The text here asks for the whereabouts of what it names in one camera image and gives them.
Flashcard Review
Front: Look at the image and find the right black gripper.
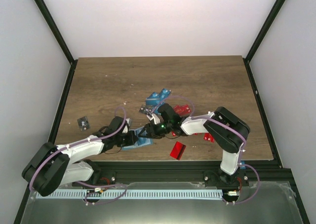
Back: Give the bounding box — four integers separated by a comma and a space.
138, 121, 172, 140

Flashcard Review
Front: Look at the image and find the teal leather card holder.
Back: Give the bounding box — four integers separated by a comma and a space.
122, 127, 153, 150

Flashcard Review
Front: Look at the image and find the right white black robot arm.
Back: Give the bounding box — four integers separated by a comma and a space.
137, 103, 250, 186

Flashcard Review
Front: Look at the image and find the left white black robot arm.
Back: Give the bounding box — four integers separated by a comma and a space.
22, 116, 137, 196

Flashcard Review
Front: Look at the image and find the black card beside blue pile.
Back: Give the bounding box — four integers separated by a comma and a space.
139, 105, 154, 115

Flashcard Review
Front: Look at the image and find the blue card with stripe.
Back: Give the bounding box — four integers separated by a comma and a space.
145, 92, 162, 106

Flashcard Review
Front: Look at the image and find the red VIP card centre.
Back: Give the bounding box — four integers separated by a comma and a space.
170, 142, 186, 160

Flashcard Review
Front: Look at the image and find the red VIP card far right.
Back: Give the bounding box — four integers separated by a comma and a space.
203, 133, 215, 143

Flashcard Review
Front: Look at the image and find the grey metal tray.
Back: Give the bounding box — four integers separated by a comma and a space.
21, 182, 303, 224

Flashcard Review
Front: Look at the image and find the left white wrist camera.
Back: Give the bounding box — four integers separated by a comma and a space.
122, 118, 132, 133

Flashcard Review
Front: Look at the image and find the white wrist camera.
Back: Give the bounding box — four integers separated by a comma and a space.
122, 118, 132, 133
147, 113, 161, 125

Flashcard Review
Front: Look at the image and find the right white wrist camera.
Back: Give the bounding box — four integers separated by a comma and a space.
147, 113, 161, 125

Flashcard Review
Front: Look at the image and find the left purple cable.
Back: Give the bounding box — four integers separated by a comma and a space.
29, 107, 127, 191

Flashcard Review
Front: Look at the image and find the purple cable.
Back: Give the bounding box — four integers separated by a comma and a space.
150, 95, 247, 155
29, 107, 127, 191

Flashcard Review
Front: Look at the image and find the light blue slotted cable duct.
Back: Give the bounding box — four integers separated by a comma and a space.
36, 189, 223, 200

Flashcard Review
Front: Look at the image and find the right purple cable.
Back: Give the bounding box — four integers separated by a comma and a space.
150, 95, 247, 155

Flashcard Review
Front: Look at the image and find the black aluminium front rail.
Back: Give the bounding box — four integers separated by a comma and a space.
32, 160, 292, 185

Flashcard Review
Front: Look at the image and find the left black frame post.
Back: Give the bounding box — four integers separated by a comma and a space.
34, 0, 75, 65

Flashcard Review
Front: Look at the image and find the black frame post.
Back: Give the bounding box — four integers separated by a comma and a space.
245, 0, 286, 62
34, 0, 75, 65

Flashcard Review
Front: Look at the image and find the right black frame post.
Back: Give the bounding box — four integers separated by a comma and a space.
245, 0, 286, 62

